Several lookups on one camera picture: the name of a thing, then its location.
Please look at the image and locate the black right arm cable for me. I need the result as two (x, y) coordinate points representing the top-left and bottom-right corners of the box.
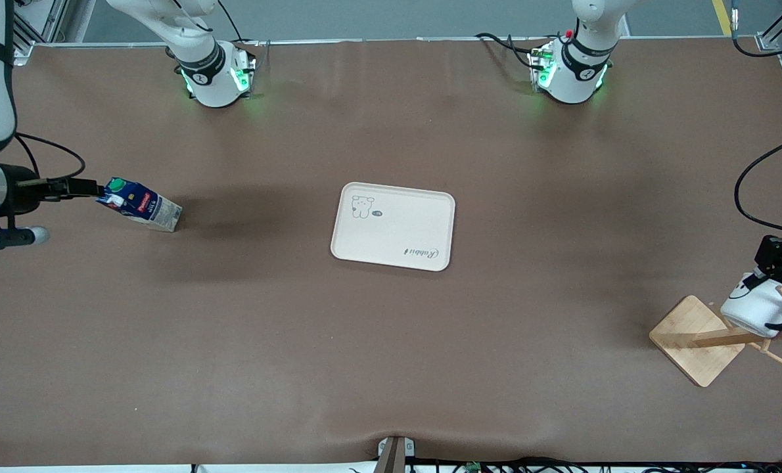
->
(13, 133), (87, 182)

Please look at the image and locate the cream rabbit print tray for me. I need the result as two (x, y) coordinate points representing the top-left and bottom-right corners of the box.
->
(330, 182), (457, 272)

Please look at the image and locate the white smiley mug black handle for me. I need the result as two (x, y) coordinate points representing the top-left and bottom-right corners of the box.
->
(720, 273), (782, 337)

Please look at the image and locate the wooden mug rack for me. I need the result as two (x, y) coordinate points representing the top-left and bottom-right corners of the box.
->
(649, 285), (782, 388)

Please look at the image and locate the blue milk carton green cap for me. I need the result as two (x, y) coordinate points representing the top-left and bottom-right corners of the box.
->
(95, 177), (183, 233)

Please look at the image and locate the black base power cable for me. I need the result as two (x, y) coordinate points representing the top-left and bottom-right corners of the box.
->
(475, 33), (538, 70)

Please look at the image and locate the brown table mat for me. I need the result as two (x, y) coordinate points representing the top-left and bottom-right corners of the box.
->
(0, 38), (782, 468)

